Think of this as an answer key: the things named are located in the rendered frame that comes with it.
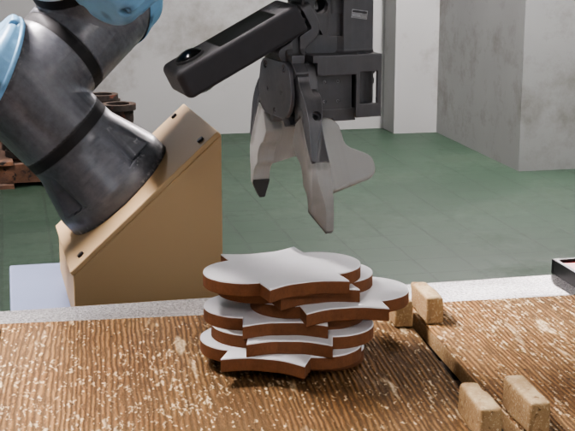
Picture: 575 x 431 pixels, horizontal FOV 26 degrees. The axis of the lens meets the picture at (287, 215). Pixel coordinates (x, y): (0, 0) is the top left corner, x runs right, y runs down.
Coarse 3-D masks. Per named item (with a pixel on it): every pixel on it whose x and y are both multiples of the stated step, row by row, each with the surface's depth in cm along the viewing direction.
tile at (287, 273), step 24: (216, 264) 107; (240, 264) 107; (264, 264) 107; (288, 264) 107; (312, 264) 107; (336, 264) 107; (216, 288) 103; (240, 288) 102; (264, 288) 101; (288, 288) 101; (312, 288) 102; (336, 288) 102
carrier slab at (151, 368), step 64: (128, 320) 119; (192, 320) 119; (0, 384) 102; (64, 384) 102; (128, 384) 102; (192, 384) 102; (256, 384) 102; (320, 384) 102; (384, 384) 102; (448, 384) 102
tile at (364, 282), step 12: (360, 264) 111; (360, 276) 108; (360, 288) 107; (240, 300) 104; (252, 300) 104; (264, 300) 104; (288, 300) 102; (300, 300) 103; (312, 300) 104; (324, 300) 104; (336, 300) 104; (348, 300) 104
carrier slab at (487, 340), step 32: (416, 320) 120; (448, 320) 119; (480, 320) 119; (512, 320) 119; (544, 320) 119; (448, 352) 110; (480, 352) 110; (512, 352) 110; (544, 352) 110; (480, 384) 102; (544, 384) 102
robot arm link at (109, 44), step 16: (48, 0) 141; (64, 0) 141; (160, 0) 149; (64, 16) 142; (80, 16) 142; (144, 16) 148; (80, 32) 142; (96, 32) 143; (112, 32) 145; (128, 32) 146; (144, 32) 150; (96, 48) 143; (112, 48) 145; (128, 48) 148; (112, 64) 147
